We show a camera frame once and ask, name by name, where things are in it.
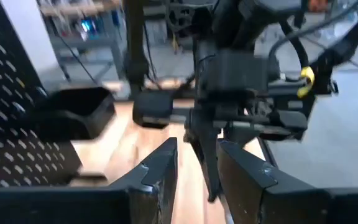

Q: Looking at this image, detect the yellow cable clip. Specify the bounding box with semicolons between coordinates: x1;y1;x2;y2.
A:
296;65;316;99

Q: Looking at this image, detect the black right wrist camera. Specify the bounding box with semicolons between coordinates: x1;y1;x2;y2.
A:
202;49;272;94

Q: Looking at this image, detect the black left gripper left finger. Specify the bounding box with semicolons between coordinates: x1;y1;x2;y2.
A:
0;138;179;224

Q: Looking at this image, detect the black upright column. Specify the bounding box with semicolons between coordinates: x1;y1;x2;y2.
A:
123;0;150;94

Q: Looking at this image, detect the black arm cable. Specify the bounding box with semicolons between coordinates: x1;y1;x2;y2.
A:
267;17;311;74

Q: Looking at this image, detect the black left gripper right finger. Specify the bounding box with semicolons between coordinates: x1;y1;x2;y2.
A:
218;140;358;224

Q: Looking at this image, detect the black metal pegboard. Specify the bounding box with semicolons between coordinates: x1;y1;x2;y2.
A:
0;0;84;191

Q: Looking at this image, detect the grey metal shelf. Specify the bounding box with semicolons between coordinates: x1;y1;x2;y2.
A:
39;0;127;83

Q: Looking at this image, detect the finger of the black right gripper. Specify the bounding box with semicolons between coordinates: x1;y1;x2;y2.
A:
225;121;260;149
184;108;224;203

